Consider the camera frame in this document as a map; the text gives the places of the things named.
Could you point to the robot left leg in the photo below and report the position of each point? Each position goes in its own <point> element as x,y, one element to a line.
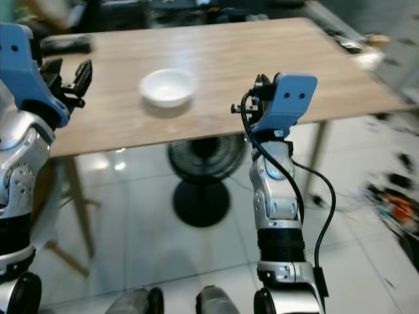
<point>137,302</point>

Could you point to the robot right leg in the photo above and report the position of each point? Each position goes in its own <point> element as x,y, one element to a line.
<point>222,302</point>

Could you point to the robot leg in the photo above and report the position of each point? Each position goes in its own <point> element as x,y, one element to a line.
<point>222,302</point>
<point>137,302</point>

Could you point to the white bowl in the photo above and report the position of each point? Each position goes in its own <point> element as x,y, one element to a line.
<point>168,85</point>

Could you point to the black remote control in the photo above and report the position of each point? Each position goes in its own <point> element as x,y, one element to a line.
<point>69,44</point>

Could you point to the wooden table leg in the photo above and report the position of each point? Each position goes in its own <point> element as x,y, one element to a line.
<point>78,196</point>
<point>317,157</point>

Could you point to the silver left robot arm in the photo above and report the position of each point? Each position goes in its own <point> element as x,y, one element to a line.
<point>19,140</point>

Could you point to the black floor fan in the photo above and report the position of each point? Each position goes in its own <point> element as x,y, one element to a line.
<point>203,196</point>

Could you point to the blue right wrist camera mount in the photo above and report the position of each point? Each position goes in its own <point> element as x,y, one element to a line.
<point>291,98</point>

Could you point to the grey metal object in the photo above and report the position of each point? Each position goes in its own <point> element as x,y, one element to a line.
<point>360,49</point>

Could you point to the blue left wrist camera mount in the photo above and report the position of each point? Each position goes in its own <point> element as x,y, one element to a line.
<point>19,65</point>

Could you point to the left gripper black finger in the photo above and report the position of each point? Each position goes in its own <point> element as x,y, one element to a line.
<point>54,69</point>
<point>85,76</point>

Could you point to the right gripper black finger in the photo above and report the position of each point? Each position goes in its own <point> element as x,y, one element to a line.
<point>257,89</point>
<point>269,86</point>

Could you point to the power strip with plugs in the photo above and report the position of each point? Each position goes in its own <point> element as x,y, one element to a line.
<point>393,203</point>

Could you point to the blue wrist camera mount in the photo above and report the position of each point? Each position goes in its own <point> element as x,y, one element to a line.
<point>19,65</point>
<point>291,98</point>

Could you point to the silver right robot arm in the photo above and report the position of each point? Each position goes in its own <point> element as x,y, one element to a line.
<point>278,196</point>

